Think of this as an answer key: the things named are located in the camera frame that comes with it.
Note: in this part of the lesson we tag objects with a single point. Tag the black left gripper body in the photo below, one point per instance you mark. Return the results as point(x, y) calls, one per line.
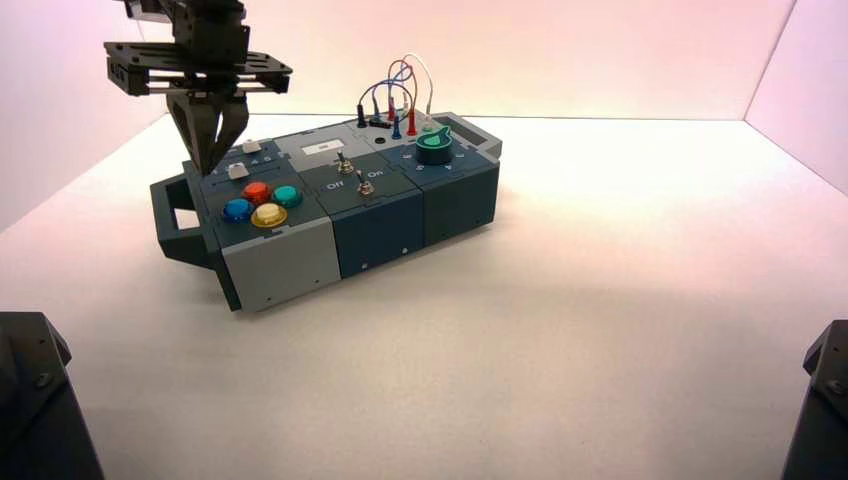
point(212, 50)

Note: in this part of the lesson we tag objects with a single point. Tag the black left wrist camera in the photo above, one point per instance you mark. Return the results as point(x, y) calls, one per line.
point(149, 6)

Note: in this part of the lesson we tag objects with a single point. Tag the green rotary knob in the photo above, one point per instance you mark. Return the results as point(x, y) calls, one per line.
point(434, 154)

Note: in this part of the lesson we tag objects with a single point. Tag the blue push button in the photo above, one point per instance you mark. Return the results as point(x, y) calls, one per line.
point(237, 210)

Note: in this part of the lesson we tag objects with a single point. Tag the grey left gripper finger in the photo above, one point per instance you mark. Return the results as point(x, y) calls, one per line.
point(199, 126)
point(235, 122)

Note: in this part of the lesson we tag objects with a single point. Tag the metal toggle switch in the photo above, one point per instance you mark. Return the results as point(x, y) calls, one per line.
point(344, 164)
point(364, 187)

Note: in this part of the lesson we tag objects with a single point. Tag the blue grey control box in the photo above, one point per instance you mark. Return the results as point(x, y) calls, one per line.
point(384, 225)

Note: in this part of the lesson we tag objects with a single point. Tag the yellow push button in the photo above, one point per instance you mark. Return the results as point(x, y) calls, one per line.
point(269, 215)

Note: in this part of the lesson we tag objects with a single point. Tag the red push button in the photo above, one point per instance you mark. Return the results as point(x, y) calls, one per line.
point(256, 193)

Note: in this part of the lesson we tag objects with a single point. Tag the teal push button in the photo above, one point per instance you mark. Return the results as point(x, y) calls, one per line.
point(287, 196)

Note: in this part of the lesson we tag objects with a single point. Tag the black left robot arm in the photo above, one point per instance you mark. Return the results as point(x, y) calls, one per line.
point(212, 6)

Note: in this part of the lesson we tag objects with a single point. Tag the white slider knob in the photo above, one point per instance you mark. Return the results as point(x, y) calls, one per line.
point(251, 147)
point(238, 171)

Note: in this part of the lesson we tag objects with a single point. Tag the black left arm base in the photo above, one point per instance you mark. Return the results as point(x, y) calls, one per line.
point(40, 404)

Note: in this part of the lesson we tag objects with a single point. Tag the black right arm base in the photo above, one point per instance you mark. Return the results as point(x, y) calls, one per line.
point(825, 411)

